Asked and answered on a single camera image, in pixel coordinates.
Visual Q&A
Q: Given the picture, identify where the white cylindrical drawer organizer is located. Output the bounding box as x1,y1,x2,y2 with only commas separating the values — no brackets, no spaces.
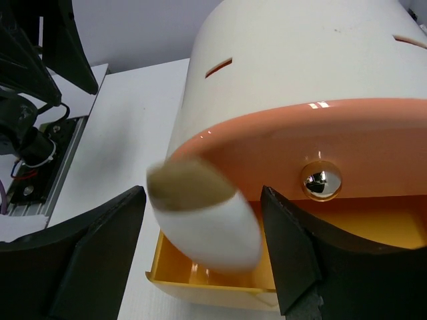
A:
167,1,426,200

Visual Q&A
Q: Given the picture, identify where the white egg-shaped bottle brown cap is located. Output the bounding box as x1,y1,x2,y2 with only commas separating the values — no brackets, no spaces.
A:
146,158,262,273

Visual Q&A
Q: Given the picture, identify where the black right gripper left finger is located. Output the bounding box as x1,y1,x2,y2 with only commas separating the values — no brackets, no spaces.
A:
1,186,146,319

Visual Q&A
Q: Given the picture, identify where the yellow drawer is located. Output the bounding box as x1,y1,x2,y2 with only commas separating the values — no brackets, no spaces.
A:
144,196,427,313

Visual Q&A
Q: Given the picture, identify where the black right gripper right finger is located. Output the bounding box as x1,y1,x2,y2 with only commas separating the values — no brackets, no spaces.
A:
260,187,426,319

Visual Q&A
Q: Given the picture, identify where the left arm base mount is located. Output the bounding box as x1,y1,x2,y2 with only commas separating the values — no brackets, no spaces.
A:
1,103,77,215

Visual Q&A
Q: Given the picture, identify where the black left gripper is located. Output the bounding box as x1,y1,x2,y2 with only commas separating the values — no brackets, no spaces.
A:
1,0,99,157

